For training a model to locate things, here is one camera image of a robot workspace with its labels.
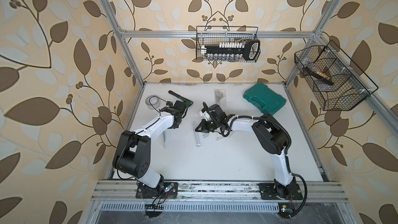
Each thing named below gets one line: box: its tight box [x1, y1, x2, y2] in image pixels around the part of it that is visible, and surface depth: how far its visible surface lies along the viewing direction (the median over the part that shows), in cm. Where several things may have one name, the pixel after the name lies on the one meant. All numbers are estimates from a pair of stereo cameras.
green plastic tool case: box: [243, 82, 287, 116], surface depth 109 cm
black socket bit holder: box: [200, 39, 261, 61], surface depth 86 cm
